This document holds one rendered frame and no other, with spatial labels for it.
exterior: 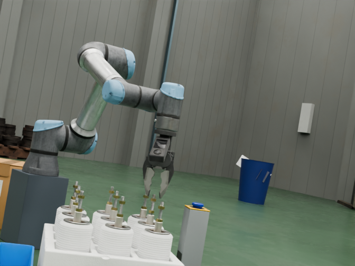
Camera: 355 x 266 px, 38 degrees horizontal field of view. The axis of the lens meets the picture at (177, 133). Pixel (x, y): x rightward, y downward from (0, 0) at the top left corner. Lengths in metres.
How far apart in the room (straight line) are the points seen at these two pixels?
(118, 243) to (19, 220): 0.78
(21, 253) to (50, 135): 0.62
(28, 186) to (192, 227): 0.74
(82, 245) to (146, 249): 0.18
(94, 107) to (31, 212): 0.49
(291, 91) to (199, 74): 1.89
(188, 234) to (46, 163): 0.74
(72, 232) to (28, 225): 0.74
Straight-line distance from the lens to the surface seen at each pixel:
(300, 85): 10.71
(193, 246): 1.77
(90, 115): 2.18
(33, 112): 8.88
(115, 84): 1.66
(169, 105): 1.63
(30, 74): 8.85
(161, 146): 1.59
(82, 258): 1.46
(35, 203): 2.19
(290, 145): 10.60
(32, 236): 2.22
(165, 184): 1.64
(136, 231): 1.65
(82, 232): 1.48
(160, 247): 1.52
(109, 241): 1.50
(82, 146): 2.27
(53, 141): 2.22
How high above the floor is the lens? 0.51
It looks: 1 degrees up
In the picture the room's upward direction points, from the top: 9 degrees clockwise
